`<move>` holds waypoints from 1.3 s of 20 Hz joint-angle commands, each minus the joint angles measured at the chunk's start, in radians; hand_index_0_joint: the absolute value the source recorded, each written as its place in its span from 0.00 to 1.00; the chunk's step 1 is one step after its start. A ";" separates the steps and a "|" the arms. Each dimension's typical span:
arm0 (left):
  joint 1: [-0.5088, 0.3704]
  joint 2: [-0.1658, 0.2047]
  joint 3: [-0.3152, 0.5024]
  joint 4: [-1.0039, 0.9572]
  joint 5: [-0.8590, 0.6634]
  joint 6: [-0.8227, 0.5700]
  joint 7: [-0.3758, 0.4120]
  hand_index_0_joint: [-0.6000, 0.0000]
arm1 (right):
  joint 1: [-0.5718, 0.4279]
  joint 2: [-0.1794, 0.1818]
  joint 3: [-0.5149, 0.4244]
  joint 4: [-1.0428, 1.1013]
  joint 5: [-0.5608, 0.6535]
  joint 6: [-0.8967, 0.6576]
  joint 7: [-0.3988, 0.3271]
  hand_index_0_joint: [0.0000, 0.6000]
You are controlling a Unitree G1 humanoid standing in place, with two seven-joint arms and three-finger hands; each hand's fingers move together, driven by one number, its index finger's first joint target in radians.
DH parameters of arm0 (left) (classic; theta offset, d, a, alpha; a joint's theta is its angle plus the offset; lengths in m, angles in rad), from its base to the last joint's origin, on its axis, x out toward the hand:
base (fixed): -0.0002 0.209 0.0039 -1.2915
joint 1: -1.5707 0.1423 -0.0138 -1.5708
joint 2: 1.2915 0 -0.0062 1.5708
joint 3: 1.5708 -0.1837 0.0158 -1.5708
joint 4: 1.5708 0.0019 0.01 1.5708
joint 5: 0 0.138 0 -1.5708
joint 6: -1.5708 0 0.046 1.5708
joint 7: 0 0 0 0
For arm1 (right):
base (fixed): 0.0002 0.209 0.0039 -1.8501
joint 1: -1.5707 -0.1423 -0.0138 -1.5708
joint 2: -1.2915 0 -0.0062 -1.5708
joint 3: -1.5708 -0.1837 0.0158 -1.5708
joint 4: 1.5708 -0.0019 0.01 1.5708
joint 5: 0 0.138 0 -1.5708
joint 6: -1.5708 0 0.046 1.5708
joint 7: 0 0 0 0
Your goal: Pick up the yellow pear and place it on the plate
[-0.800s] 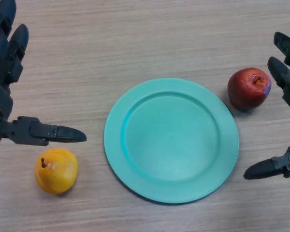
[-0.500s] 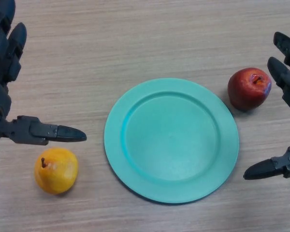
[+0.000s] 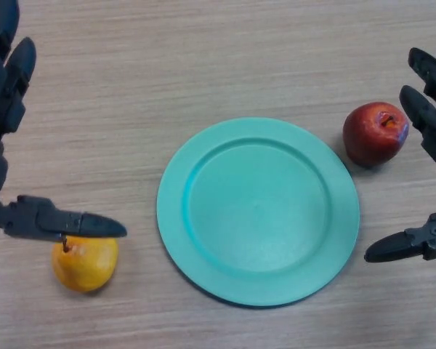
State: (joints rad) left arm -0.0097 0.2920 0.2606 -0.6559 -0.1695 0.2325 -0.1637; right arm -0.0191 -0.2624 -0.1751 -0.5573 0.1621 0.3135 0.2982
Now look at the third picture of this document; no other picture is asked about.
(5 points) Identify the green round plate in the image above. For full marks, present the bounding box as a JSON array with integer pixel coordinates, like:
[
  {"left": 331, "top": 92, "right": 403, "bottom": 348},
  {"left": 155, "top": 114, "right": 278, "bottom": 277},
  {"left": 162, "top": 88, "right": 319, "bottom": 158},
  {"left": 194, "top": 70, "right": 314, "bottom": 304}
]
[{"left": 156, "top": 116, "right": 360, "bottom": 309}]

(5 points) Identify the yellow pear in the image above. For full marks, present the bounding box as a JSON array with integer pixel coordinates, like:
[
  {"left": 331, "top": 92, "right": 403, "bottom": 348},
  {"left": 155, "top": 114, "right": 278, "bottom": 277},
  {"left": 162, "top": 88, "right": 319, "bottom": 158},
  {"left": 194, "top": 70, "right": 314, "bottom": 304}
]
[{"left": 51, "top": 235, "right": 119, "bottom": 293}]

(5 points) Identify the red apple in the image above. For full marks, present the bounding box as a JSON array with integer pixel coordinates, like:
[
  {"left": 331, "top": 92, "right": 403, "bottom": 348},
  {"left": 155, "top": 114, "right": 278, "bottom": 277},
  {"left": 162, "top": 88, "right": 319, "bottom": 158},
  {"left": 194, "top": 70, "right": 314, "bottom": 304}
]
[{"left": 342, "top": 102, "right": 410, "bottom": 168}]

